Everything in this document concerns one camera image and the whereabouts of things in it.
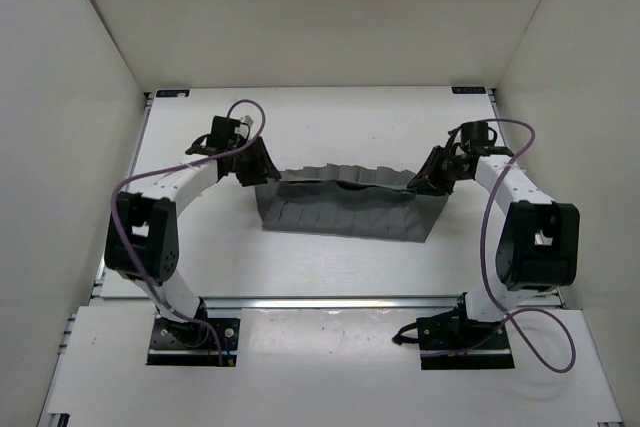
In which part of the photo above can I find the blue label sticker right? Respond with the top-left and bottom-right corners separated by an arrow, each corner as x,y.
451,86 -> 486,95

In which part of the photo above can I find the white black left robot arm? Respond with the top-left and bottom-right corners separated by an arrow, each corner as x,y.
105,115 -> 280,345

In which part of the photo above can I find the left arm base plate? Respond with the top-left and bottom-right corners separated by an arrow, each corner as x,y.
146,315 -> 241,368

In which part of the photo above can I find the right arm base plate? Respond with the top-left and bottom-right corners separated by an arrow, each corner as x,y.
392,307 -> 515,371

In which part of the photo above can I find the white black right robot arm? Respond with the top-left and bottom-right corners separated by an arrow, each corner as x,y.
407,120 -> 580,348

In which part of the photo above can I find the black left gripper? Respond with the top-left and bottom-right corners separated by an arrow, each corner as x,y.
231,135 -> 281,187

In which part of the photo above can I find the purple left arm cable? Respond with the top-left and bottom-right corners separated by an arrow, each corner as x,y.
110,99 -> 266,367

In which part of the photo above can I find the blue label sticker left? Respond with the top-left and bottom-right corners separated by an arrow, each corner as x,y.
155,89 -> 190,98

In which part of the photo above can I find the blue label sticker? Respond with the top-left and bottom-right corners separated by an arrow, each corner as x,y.
451,86 -> 486,95
155,89 -> 190,98

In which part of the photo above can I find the grey pleated skirt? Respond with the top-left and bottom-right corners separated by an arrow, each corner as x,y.
254,164 -> 448,243

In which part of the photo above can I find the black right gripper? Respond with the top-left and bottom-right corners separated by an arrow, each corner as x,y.
408,146 -> 470,196

